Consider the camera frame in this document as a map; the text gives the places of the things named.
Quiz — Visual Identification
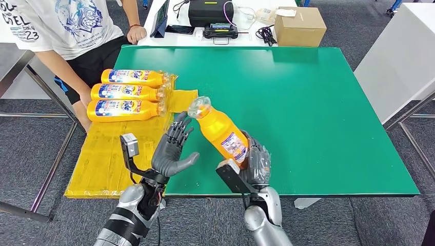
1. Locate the white table with metal legs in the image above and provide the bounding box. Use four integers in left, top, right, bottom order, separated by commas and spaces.
353, 3, 435, 182

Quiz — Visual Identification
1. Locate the white cable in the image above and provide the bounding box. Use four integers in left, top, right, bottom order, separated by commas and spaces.
223, 1, 258, 31

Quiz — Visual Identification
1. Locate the black coiled cable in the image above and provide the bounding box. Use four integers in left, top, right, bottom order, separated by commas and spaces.
255, 25, 278, 47

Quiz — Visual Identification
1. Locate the person's left hand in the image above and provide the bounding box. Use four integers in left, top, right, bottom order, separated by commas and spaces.
126, 25, 148, 45

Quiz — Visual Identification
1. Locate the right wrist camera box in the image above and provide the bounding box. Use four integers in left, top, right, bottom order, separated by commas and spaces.
215, 158, 260, 195

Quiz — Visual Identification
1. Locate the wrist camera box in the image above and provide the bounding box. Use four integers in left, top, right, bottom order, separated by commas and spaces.
120, 133, 140, 159
215, 158, 260, 195

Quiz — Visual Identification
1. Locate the person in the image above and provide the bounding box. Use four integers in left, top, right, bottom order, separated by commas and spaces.
0, 0, 148, 133

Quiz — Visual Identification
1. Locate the white desk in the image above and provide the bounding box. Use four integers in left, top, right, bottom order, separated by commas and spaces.
137, 0, 297, 48

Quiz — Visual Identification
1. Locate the person's right hand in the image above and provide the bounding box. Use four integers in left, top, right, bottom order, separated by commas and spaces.
78, 90, 93, 110

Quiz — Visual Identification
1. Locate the black carrying case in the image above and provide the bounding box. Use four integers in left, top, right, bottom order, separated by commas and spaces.
188, 0, 235, 28

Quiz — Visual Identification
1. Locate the blue metal trolley frame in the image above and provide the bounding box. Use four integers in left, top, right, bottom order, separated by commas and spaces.
385, 0, 404, 16

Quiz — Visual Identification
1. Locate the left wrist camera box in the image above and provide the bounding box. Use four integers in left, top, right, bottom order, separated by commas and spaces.
120, 133, 140, 159

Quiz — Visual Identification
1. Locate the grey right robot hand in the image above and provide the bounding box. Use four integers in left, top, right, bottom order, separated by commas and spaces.
239, 130, 272, 189

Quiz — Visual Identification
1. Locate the steel frame table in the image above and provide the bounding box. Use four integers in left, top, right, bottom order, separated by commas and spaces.
0, 44, 86, 225

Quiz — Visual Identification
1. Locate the tablet in blue cover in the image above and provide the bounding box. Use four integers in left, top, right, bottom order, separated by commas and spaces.
150, 0, 170, 38

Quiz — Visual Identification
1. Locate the white plastic packet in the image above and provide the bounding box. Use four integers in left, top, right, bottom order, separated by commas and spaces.
255, 8, 276, 26

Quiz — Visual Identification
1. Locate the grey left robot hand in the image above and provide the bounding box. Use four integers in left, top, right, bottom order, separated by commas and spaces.
151, 111, 201, 178

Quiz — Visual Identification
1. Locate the white paper slip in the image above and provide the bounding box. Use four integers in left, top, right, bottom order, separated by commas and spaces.
274, 8, 298, 17

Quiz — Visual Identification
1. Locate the black smartphone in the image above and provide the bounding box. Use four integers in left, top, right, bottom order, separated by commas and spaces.
165, 25, 196, 35

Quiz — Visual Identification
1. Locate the brown cardboard box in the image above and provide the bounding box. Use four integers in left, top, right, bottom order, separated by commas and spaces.
273, 7, 328, 48

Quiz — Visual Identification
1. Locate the orange detergent bottle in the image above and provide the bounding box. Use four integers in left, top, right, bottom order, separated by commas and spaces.
100, 68, 171, 89
90, 83, 168, 102
187, 96, 251, 170
86, 99, 168, 123

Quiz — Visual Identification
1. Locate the black handheld controller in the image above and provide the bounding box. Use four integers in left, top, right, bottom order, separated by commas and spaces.
203, 23, 249, 46

